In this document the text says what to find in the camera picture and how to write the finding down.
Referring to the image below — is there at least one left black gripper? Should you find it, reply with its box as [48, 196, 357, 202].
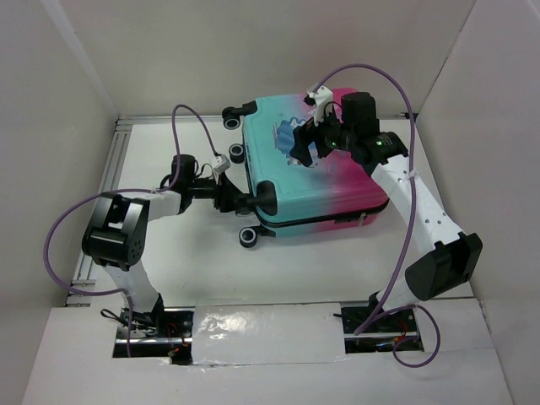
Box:
[188, 170, 248, 213]

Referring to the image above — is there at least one pink hard-shell suitcase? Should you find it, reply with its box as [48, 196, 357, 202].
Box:
[222, 94, 389, 248]

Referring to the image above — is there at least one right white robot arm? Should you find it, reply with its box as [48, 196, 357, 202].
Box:
[290, 88, 483, 333]

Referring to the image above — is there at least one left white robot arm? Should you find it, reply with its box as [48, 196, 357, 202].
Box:
[82, 154, 257, 337]

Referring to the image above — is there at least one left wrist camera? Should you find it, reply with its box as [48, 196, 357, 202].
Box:
[211, 154, 230, 175]

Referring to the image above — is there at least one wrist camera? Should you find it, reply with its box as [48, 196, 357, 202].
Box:
[211, 154, 230, 175]
[305, 85, 333, 126]

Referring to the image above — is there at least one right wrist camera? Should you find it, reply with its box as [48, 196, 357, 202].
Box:
[305, 85, 333, 126]

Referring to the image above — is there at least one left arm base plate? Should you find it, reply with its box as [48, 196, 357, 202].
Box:
[100, 309, 194, 366]

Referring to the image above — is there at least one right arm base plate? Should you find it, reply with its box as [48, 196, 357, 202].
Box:
[332, 300, 424, 354]

